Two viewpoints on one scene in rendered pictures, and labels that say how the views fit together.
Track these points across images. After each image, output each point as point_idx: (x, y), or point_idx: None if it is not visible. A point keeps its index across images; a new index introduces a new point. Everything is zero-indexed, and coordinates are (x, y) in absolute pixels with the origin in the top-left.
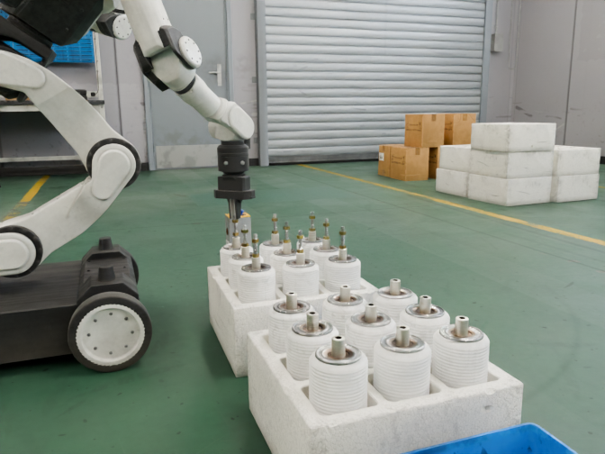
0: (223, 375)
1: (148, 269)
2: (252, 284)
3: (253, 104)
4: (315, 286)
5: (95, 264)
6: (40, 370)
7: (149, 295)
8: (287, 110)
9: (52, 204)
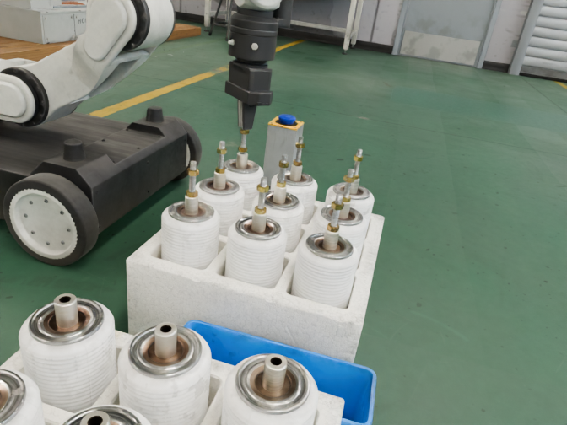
0: (124, 329)
1: (251, 153)
2: (166, 234)
3: (526, 0)
4: (263, 271)
5: (125, 135)
6: (6, 230)
7: None
8: (566, 14)
9: (56, 53)
